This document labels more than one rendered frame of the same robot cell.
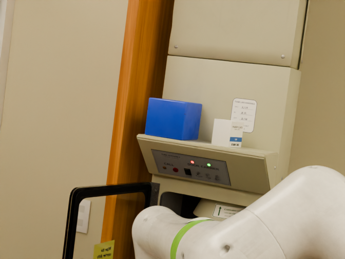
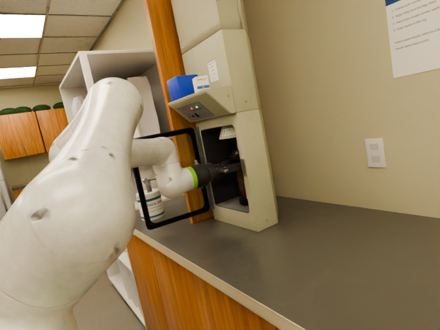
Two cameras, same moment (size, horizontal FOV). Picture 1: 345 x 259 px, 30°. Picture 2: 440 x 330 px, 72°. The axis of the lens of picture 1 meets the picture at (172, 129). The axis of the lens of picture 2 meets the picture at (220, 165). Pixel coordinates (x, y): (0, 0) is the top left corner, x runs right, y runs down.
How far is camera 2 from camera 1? 97 cm
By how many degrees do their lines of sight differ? 34
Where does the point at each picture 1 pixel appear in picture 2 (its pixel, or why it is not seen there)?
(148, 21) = (167, 40)
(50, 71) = not seen: hidden behind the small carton
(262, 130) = (221, 75)
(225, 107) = (205, 71)
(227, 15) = (192, 16)
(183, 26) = (181, 35)
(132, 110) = not seen: hidden behind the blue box
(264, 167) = (211, 97)
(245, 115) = (213, 71)
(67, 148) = not seen: hidden behind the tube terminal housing
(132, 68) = (162, 69)
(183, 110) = (176, 80)
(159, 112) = (171, 87)
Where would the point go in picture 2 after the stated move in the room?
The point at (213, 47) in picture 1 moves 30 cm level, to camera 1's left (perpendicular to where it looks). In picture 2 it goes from (193, 38) to (142, 58)
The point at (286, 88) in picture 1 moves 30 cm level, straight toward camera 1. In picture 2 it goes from (222, 44) to (156, 37)
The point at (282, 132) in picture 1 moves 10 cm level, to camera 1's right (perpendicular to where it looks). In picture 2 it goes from (230, 72) to (254, 65)
